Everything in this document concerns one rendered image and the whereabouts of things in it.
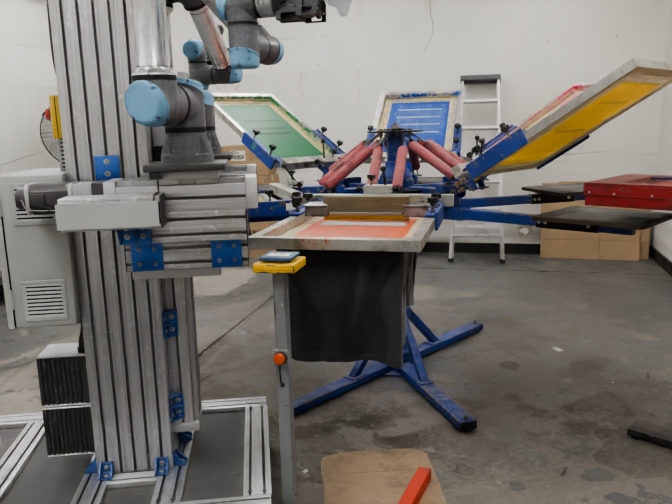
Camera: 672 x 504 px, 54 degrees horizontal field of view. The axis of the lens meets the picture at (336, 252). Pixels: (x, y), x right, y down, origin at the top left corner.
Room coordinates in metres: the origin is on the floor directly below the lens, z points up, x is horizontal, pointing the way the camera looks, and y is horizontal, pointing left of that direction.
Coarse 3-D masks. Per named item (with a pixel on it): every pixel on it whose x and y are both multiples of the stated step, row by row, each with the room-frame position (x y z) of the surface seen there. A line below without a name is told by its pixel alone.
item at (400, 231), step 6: (402, 222) 2.64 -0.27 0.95; (408, 222) 2.64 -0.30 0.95; (414, 222) 2.63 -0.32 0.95; (360, 228) 2.52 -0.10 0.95; (366, 228) 2.51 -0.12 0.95; (372, 228) 2.51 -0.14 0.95; (378, 228) 2.51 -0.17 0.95; (384, 228) 2.50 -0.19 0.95; (390, 228) 2.50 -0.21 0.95; (396, 228) 2.50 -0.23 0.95; (402, 228) 2.49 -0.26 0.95; (408, 228) 2.49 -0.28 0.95; (396, 234) 2.36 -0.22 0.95; (402, 234) 2.36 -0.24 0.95
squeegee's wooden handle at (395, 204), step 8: (328, 200) 2.72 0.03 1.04; (336, 200) 2.71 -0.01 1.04; (344, 200) 2.70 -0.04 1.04; (352, 200) 2.69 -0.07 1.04; (360, 200) 2.69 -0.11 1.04; (368, 200) 2.68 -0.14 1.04; (376, 200) 2.67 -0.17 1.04; (384, 200) 2.66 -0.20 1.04; (392, 200) 2.66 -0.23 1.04; (400, 200) 2.65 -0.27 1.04; (408, 200) 2.64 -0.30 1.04; (328, 208) 2.72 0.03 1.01; (336, 208) 2.71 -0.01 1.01; (344, 208) 2.70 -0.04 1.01; (352, 208) 2.69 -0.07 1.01; (360, 208) 2.69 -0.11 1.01; (368, 208) 2.68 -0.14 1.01; (376, 208) 2.67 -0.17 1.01; (384, 208) 2.66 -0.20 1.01; (392, 208) 2.66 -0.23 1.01; (400, 208) 2.65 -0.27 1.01
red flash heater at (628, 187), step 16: (624, 176) 2.78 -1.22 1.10; (640, 176) 2.76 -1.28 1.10; (656, 176) 2.74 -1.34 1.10; (592, 192) 2.55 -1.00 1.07; (608, 192) 2.51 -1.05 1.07; (624, 192) 2.47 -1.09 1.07; (640, 192) 2.43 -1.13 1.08; (656, 192) 2.39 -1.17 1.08; (640, 208) 2.43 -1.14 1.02; (656, 208) 2.39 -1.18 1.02
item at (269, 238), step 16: (288, 224) 2.50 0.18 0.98; (432, 224) 2.42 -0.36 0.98; (256, 240) 2.17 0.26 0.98; (272, 240) 2.15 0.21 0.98; (288, 240) 2.14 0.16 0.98; (304, 240) 2.13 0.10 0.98; (320, 240) 2.11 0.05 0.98; (336, 240) 2.10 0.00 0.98; (352, 240) 2.09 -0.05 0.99; (368, 240) 2.08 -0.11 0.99; (384, 240) 2.06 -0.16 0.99; (400, 240) 2.05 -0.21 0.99; (416, 240) 2.04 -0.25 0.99
